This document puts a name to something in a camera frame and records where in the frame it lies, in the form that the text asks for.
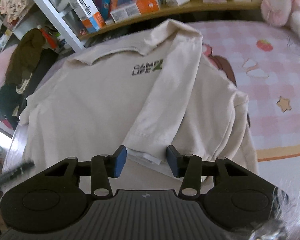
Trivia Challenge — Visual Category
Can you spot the beige polo shirt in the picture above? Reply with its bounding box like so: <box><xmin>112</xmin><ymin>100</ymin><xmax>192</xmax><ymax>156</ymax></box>
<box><xmin>19</xmin><ymin>18</ymin><xmax>259</xmax><ymax>192</ymax></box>

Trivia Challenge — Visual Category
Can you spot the pink checkered cartoon table mat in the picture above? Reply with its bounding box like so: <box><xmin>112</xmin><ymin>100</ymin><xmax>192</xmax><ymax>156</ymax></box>
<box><xmin>192</xmin><ymin>21</ymin><xmax>300</xmax><ymax>197</ymax></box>

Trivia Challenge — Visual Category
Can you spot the dark brown hanging garment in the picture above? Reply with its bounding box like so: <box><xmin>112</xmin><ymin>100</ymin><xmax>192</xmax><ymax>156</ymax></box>
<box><xmin>5</xmin><ymin>28</ymin><xmax>46</xmax><ymax>85</ymax></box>

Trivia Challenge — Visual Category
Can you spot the white orange usmile box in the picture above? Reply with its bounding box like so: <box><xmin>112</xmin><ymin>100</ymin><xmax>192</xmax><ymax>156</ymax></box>
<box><xmin>70</xmin><ymin>0</ymin><xmax>106</xmax><ymax>33</ymax></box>

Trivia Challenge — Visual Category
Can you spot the white orange flat carton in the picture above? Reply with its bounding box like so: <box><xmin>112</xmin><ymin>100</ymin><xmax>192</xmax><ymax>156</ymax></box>
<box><xmin>110</xmin><ymin>0</ymin><xmax>161</xmax><ymax>23</ymax></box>

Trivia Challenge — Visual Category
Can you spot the wooden shelf board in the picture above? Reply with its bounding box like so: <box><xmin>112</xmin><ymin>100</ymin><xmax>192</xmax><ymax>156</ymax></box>
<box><xmin>78</xmin><ymin>0</ymin><xmax>261</xmax><ymax>41</ymax></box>

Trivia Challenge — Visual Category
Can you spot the floral dressed doll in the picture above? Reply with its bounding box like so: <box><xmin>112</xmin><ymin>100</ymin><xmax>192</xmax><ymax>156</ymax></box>
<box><xmin>0</xmin><ymin>0</ymin><xmax>28</xmax><ymax>23</ymax></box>

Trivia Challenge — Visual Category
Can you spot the white shelf frame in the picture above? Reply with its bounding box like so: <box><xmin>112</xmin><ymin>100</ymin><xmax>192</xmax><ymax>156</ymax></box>
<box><xmin>33</xmin><ymin>0</ymin><xmax>85</xmax><ymax>52</ymax></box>

